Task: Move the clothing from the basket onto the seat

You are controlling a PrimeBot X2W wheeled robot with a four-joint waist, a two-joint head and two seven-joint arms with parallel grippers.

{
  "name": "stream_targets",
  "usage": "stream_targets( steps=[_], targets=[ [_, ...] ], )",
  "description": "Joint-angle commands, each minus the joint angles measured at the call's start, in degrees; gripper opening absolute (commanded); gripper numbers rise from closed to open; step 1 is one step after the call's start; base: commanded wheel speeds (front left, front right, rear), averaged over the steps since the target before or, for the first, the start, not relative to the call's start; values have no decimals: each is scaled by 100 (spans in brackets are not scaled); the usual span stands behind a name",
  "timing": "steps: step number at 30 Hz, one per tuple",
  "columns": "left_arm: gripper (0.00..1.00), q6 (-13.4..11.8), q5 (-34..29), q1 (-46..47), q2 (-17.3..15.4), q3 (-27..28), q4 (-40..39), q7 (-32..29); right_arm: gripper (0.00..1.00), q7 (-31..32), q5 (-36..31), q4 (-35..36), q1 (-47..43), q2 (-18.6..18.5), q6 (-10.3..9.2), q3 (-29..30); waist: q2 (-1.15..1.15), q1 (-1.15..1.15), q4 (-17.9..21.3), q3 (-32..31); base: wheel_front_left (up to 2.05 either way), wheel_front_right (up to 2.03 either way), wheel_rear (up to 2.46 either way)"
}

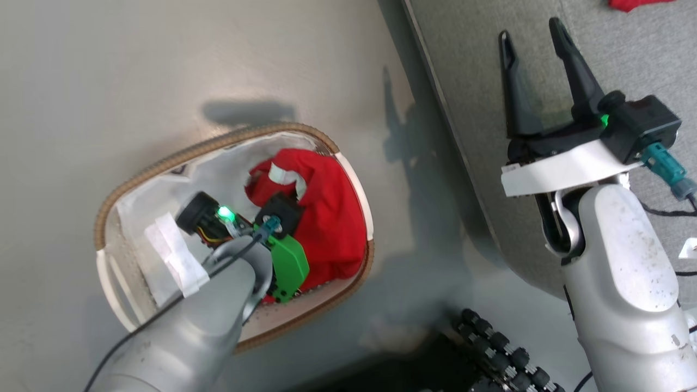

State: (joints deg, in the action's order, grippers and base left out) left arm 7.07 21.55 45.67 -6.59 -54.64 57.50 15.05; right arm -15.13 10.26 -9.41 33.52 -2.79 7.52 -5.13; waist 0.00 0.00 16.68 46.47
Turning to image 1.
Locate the white basket liner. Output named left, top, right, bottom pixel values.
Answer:
left=113, top=132, right=327, bottom=308

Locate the teal camera connector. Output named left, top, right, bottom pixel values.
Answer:
left=259, top=215, right=283, bottom=243
left=640, top=143, right=697, bottom=201

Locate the grey fabric sofa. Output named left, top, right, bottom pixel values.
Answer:
left=402, top=0, right=697, bottom=307

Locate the black omni wheel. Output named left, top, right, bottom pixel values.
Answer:
left=456, top=308, right=567, bottom=392

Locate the white laundry basket woven rim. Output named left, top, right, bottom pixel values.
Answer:
left=94, top=122, right=376, bottom=354

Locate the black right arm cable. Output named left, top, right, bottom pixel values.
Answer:
left=638, top=195, right=697, bottom=219

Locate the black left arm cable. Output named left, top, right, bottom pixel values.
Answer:
left=83, top=234, right=265, bottom=392

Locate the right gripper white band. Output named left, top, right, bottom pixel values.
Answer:
left=498, top=17, right=644, bottom=198

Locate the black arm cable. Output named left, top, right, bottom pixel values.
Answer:
left=83, top=234, right=265, bottom=392
left=638, top=195, right=697, bottom=219

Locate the teal left camera connector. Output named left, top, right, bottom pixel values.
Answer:
left=259, top=215, right=283, bottom=243

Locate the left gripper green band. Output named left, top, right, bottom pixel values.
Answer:
left=252, top=223, right=310, bottom=304

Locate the teal right camera connector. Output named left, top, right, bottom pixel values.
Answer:
left=640, top=143, right=697, bottom=201

